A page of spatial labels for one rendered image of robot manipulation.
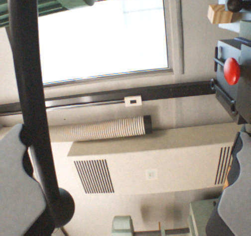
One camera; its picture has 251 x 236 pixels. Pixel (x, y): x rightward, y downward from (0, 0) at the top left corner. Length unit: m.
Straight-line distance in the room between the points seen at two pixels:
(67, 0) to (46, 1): 0.02
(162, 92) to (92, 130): 0.64
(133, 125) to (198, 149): 0.55
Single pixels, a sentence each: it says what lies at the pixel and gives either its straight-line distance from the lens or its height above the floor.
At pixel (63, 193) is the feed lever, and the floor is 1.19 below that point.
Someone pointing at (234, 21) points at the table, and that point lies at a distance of 0.50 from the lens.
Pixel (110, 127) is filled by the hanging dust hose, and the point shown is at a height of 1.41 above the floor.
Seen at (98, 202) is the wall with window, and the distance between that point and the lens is 2.59.
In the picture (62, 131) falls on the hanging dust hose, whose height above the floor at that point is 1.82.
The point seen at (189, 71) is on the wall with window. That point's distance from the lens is 1.61.
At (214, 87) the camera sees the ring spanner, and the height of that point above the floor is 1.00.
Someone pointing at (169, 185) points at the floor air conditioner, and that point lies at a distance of 1.86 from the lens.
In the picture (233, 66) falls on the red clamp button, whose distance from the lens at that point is 0.22.
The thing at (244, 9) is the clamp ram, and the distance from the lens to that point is 0.26.
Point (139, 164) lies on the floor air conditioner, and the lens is 1.65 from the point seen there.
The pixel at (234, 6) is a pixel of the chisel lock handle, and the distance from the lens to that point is 0.25.
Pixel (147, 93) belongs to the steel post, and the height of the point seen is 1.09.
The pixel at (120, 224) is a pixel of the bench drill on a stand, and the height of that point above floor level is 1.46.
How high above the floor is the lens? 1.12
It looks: 6 degrees up
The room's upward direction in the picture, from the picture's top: 96 degrees counter-clockwise
